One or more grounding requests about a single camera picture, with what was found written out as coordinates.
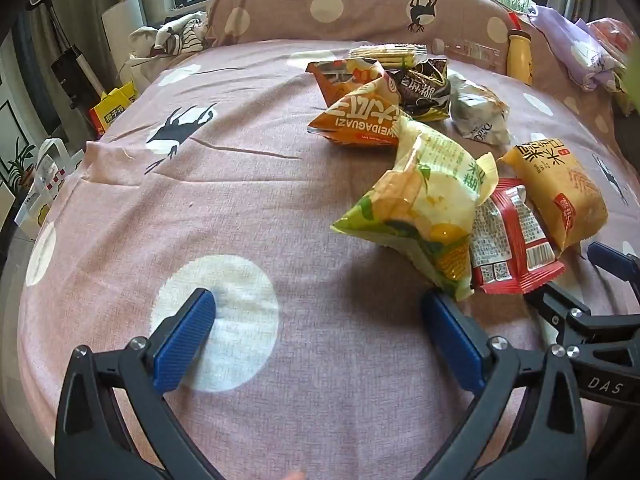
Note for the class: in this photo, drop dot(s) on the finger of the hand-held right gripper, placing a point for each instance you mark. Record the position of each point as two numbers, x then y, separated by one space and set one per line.
612 262
560 310

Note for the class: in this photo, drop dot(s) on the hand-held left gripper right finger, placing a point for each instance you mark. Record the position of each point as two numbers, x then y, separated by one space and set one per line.
452 342

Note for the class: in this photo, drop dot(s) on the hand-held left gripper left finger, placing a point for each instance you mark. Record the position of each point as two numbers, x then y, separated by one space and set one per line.
185 340

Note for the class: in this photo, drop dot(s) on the yellow orange snack packet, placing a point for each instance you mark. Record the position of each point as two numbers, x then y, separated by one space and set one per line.
560 195

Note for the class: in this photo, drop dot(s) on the red snack packet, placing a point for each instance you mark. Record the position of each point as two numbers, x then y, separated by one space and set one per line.
520 230

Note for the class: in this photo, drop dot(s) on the green yellow corn snack packet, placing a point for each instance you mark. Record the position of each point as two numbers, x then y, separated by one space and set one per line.
425 195

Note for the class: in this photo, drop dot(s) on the dark brown gold snack packet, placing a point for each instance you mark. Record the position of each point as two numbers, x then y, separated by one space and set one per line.
420 90

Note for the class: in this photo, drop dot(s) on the pink dotted bed sheet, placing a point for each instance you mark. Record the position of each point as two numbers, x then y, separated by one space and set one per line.
250 185

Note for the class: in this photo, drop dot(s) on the white snack packet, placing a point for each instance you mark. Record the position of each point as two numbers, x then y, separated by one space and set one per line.
477 110

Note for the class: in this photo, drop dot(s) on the white shopping bag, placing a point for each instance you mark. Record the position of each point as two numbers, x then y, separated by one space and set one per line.
47 175

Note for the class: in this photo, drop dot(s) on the purple dotted cloth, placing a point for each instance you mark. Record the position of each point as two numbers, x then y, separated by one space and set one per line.
570 45

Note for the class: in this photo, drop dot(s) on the yellow bottle with red cap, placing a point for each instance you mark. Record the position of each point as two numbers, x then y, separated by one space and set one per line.
520 57

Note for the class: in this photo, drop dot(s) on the orange seed snack packet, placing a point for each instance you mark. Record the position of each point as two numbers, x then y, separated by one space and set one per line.
360 120

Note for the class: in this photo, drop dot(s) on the yellow cardboard box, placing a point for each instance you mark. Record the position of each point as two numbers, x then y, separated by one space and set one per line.
112 110

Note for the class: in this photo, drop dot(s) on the clear plastic packet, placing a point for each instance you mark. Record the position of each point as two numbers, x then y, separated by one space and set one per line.
470 51

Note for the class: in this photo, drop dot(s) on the orange picture snack packet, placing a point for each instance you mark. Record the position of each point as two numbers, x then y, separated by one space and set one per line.
335 77

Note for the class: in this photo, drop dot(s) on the black dustpan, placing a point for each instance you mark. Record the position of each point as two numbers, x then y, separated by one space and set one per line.
75 67

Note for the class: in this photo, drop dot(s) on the clear biscuit packet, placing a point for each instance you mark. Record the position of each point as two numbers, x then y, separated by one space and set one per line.
385 54

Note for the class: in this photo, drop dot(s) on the white striped cloth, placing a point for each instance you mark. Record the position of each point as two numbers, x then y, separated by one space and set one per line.
175 35

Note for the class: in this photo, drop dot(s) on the white board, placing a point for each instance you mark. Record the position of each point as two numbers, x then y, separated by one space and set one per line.
122 25

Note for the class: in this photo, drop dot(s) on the brown dotted pillow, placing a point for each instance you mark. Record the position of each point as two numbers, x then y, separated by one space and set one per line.
350 5

